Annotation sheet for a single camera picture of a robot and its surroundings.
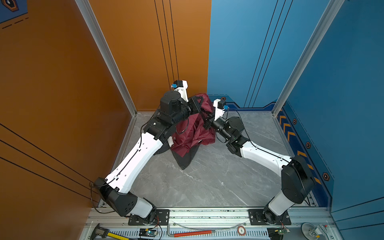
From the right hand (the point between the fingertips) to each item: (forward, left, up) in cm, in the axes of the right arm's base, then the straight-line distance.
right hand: (198, 109), depth 71 cm
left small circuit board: (-45, +25, -38) cm, 64 cm away
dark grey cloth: (-9, +10, -37) cm, 39 cm away
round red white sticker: (-44, -20, -37) cm, 61 cm away
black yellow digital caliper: (-46, +45, -36) cm, 73 cm away
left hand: (-2, -3, +9) cm, 9 cm away
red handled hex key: (-46, +6, -37) cm, 59 cm away
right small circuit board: (-45, -38, -37) cm, 70 cm away
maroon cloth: (-10, +3, -3) cm, 11 cm away
